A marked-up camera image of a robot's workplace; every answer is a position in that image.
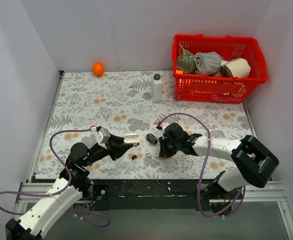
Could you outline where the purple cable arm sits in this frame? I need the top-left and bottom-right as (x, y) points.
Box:
(158, 112), (246, 218)
(0, 127), (111, 228)

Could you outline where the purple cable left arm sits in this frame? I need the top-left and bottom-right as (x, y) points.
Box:
(0, 127), (111, 228)

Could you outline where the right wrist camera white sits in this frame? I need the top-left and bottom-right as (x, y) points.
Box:
(156, 121), (171, 140)

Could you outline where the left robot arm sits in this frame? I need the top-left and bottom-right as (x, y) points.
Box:
(5, 133), (139, 240)

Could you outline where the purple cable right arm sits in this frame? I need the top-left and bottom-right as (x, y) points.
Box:
(158, 112), (246, 218)

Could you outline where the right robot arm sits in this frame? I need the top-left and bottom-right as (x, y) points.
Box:
(157, 122), (279, 199)

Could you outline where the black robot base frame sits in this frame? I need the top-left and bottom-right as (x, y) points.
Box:
(71, 178), (240, 216)

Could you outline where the red plastic shopping basket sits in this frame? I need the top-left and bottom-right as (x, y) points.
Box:
(171, 34), (268, 104)

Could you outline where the green netted melon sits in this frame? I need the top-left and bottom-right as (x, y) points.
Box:
(176, 43), (196, 74)

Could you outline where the black earbud charging case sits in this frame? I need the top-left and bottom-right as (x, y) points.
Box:
(146, 133), (158, 145)

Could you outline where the white bottle black cap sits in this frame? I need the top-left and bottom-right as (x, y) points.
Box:
(150, 73), (163, 102)

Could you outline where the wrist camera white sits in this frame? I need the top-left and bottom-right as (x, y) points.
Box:
(156, 121), (171, 140)
(90, 126), (111, 149)

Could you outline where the beige paper roll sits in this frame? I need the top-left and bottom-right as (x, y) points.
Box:
(211, 58), (251, 78)

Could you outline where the grey crumpled cloth bag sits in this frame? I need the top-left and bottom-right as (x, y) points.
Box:
(194, 51), (223, 76)

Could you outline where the floral patterned table mat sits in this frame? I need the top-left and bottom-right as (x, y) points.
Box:
(34, 70), (254, 181)

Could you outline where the orange fruit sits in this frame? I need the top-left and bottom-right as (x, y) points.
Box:
(92, 62), (105, 77)

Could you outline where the white earbud charging case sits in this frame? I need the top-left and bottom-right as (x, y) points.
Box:
(123, 133), (139, 145)

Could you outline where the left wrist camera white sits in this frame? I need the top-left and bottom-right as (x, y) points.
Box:
(90, 126), (111, 149)

